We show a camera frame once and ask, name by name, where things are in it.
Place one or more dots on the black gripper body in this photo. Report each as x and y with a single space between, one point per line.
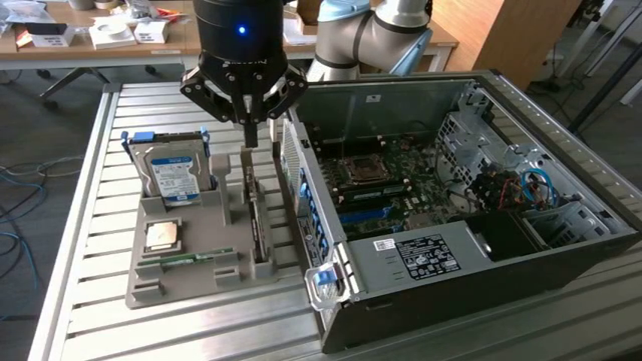
240 45

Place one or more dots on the green graphics card with fan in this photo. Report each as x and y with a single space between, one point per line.
255 210

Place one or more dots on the white paper stack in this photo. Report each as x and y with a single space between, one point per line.
297 37

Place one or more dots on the open cardboard box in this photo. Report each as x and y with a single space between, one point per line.
307 13

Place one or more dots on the small white labelled box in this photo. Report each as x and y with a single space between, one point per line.
149 33

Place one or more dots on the hard disk in blue caddy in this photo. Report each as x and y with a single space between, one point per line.
172 176

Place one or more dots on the CPU socket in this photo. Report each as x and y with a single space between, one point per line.
364 169

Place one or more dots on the white box with tape roll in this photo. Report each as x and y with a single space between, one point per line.
112 34

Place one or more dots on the beige tape roll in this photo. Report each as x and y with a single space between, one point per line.
105 3

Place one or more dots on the long wooden desk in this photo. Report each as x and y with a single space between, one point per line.
75 52

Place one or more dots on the installed RAM stick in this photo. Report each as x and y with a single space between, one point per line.
373 193

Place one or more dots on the grey cup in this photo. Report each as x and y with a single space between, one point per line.
81 3

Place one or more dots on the blue expansion slot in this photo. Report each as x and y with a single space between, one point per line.
364 215

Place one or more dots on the white box with black lid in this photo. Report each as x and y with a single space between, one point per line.
49 35

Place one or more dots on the green motherboard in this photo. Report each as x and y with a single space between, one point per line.
420 188

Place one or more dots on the silver CPU chip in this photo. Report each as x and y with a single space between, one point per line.
161 235

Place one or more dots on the grey plastic parts rack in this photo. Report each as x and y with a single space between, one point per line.
211 240

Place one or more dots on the metal disk bay cage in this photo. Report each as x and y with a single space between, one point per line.
463 146

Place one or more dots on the green RAM stick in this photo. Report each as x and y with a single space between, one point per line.
195 257

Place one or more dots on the wooden cabinet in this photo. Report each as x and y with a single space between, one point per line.
506 41

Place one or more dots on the grey power supply unit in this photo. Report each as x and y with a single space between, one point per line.
380 263

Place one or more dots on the blue case latch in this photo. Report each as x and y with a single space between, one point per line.
321 279

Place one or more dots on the open black PC case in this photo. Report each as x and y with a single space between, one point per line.
451 301

